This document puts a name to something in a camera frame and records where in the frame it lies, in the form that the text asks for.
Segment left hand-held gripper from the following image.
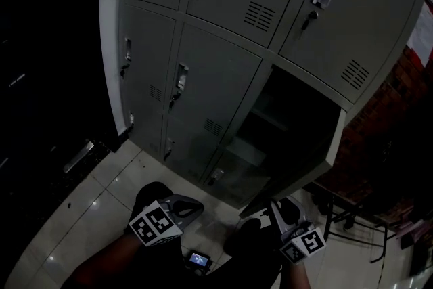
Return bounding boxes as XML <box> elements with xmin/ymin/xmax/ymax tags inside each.
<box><xmin>128</xmin><ymin>193</ymin><xmax>206</xmax><ymax>247</ymax></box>

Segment person's right forearm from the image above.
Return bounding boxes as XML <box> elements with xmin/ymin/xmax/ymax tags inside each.
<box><xmin>281</xmin><ymin>259</ymin><xmax>321</xmax><ymax>289</ymax></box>

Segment grey locker door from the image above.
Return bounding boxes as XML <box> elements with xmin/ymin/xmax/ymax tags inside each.
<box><xmin>239</xmin><ymin>107</ymin><xmax>348</xmax><ymax>218</ymax></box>

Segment person's right leg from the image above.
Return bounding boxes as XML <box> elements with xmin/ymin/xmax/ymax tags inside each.
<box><xmin>222</xmin><ymin>217</ymin><xmax>283</xmax><ymax>289</ymax></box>

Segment small black screen device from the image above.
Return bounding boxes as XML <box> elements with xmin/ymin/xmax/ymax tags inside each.
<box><xmin>183</xmin><ymin>250</ymin><xmax>213</xmax><ymax>274</ymax></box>

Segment grey locker shelf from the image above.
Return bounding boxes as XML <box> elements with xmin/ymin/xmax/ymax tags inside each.
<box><xmin>225</xmin><ymin>135</ymin><xmax>269</xmax><ymax>167</ymax></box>

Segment closed grey locker doors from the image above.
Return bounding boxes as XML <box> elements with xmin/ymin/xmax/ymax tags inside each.
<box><xmin>118</xmin><ymin>0</ymin><xmax>428</xmax><ymax>209</ymax></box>

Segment black door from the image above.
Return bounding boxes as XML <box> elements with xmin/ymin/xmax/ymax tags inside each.
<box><xmin>0</xmin><ymin>0</ymin><xmax>119</xmax><ymax>214</ymax></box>

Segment silver lever door handle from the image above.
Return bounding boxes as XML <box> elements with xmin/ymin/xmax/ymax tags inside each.
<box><xmin>62</xmin><ymin>140</ymin><xmax>95</xmax><ymax>174</ymax></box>

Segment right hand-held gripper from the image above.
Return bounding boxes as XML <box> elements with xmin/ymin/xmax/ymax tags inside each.
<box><xmin>269</xmin><ymin>196</ymin><xmax>327</xmax><ymax>265</ymax></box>

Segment white paper wall poster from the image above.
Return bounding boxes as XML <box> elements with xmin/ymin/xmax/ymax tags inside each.
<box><xmin>405</xmin><ymin>0</ymin><xmax>433</xmax><ymax>69</ymax></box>

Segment person's left forearm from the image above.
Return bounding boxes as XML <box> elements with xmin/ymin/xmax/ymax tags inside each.
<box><xmin>62</xmin><ymin>231</ymin><xmax>155</xmax><ymax>289</ymax></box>

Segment grey metal locker cabinet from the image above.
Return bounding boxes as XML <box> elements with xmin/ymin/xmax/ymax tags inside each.
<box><xmin>116</xmin><ymin>0</ymin><xmax>430</xmax><ymax>218</ymax></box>

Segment black metal frame stand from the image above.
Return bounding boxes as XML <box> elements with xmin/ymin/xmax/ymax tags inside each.
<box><xmin>313</xmin><ymin>191</ymin><xmax>395</xmax><ymax>265</ymax></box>

